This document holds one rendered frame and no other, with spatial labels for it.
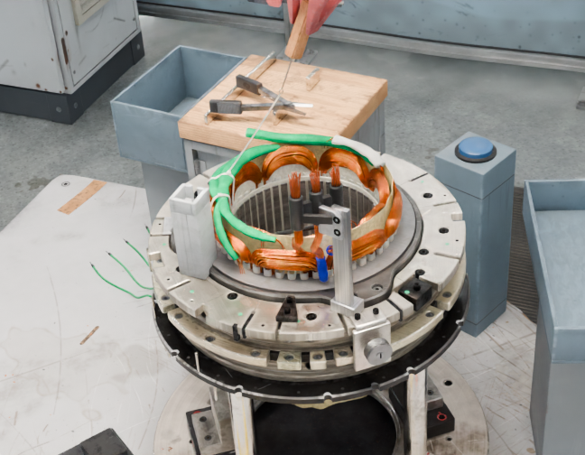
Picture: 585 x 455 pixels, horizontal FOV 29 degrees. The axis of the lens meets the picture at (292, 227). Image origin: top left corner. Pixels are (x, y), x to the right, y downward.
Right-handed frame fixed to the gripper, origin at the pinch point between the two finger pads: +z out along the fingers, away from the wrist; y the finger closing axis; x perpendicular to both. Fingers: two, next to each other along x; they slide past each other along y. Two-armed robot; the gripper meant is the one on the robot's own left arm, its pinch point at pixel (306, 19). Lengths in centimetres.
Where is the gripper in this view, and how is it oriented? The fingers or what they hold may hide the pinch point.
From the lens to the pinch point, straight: 102.6
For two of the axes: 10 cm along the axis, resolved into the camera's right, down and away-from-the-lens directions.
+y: 7.5, 5.9, -3.1
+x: 6.1, -4.2, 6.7
